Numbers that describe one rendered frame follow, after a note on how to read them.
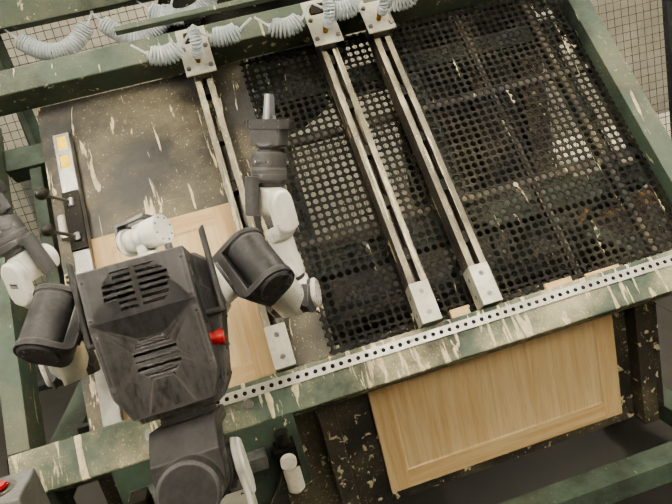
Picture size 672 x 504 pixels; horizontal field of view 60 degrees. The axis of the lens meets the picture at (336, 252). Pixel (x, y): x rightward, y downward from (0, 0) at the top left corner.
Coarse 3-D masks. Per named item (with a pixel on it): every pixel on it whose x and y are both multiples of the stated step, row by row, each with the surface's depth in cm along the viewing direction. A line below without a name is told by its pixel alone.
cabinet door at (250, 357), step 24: (192, 216) 183; (216, 216) 183; (96, 240) 179; (192, 240) 181; (216, 240) 181; (96, 264) 177; (240, 312) 173; (240, 336) 171; (264, 336) 171; (240, 360) 168; (264, 360) 168
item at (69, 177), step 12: (72, 144) 191; (72, 156) 187; (60, 168) 185; (72, 168) 185; (60, 180) 184; (72, 180) 184; (84, 204) 185; (84, 216) 181; (84, 252) 176; (84, 264) 174; (96, 372) 164; (96, 384) 162; (108, 396) 161; (108, 408) 160; (120, 408) 161; (108, 420) 159; (120, 420) 159
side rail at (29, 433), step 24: (0, 144) 195; (0, 168) 189; (0, 264) 173; (0, 288) 170; (0, 312) 168; (24, 312) 176; (0, 336) 165; (0, 360) 163; (0, 384) 161; (24, 384) 163; (24, 408) 159; (24, 432) 157
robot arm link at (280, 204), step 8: (272, 192) 141; (280, 192) 140; (288, 192) 143; (272, 200) 140; (280, 200) 141; (288, 200) 142; (272, 208) 140; (280, 208) 141; (288, 208) 143; (272, 216) 142; (280, 216) 141; (288, 216) 143; (296, 216) 145; (280, 224) 142; (288, 224) 143; (296, 224) 145; (272, 232) 145; (280, 232) 143; (288, 232) 144; (272, 240) 147; (280, 240) 146
